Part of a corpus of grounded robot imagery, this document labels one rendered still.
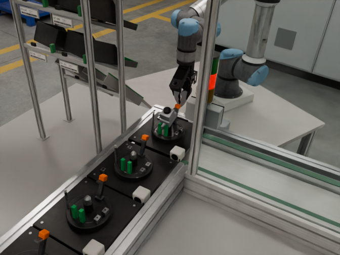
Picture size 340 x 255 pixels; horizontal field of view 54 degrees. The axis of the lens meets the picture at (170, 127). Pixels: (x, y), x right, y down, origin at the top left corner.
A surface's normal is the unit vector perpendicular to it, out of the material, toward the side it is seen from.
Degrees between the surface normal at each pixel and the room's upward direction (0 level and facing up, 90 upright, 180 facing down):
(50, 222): 0
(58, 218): 0
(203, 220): 0
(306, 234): 90
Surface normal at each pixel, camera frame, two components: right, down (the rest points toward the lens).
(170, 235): 0.05, -0.81
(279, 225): -0.49, 0.49
